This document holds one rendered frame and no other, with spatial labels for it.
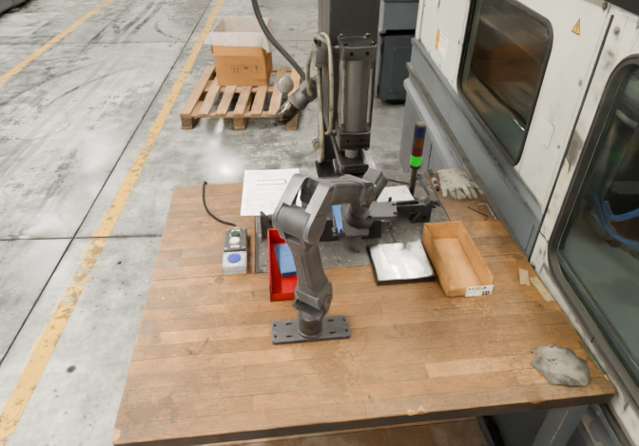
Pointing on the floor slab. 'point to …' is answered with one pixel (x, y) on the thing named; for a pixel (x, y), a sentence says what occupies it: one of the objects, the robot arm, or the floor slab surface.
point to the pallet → (201, 101)
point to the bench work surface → (338, 348)
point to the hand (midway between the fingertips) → (350, 229)
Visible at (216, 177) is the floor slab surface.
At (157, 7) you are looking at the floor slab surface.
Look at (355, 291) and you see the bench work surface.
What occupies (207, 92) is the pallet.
